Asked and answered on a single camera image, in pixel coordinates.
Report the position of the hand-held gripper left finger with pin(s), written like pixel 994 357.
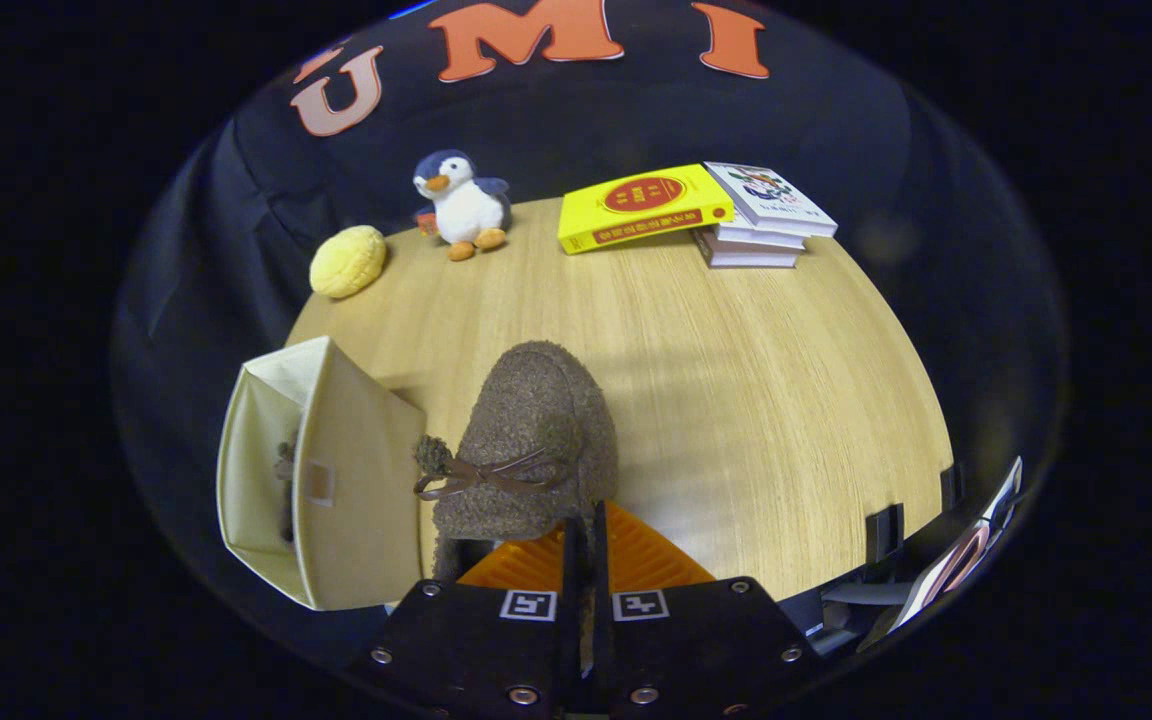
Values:
pixel 476 650

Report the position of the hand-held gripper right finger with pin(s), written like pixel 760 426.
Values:
pixel 706 650

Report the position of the beige fabric storage box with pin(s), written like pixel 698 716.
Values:
pixel 356 470

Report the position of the brown fuzzy shoe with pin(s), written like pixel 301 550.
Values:
pixel 286 490
pixel 536 420

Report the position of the yellow bun plush toy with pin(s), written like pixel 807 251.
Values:
pixel 348 262

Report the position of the plush penguin toy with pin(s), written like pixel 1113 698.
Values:
pixel 466 205

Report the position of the yellow book with red circle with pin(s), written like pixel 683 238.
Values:
pixel 636 205

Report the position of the white illustrated book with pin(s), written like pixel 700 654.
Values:
pixel 771 198

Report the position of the black backdrop cloth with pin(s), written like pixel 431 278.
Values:
pixel 836 130

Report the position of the black table edge bracket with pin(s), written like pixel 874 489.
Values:
pixel 952 486
pixel 884 532

